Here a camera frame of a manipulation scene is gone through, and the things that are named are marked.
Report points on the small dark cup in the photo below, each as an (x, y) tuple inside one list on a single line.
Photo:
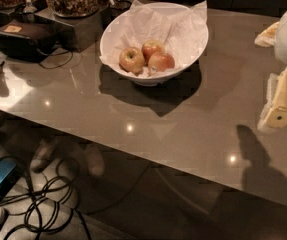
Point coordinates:
[(119, 8)]

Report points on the dark display riser block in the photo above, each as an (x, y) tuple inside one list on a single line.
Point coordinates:
[(77, 33)]

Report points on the white paper liner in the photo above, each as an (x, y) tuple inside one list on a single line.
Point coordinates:
[(183, 34)]

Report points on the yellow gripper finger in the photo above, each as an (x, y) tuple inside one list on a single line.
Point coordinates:
[(274, 113), (267, 37)]

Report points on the metal serving scoop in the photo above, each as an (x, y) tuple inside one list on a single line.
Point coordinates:
[(29, 7)]

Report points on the red apple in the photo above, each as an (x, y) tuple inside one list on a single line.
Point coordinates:
[(150, 47), (159, 62)]

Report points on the left yellow-red apple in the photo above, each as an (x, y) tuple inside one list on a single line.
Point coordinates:
[(131, 59)]

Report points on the white bowl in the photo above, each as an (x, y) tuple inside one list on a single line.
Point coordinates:
[(151, 79)]

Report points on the black VR headset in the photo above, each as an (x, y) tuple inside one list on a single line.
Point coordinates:
[(31, 42)]

